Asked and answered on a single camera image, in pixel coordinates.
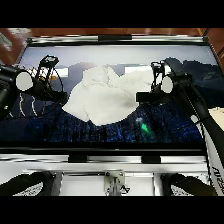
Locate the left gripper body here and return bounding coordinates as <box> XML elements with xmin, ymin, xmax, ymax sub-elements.
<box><xmin>34</xmin><ymin>79</ymin><xmax>70</xmax><ymax>106</ymax></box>

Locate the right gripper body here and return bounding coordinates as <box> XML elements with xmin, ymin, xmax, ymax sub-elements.
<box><xmin>135</xmin><ymin>84</ymin><xmax>165</xmax><ymax>104</ymax></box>

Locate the white shirt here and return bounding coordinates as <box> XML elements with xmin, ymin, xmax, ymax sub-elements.
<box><xmin>61</xmin><ymin>64</ymin><xmax>158</xmax><ymax>127</ymax></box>

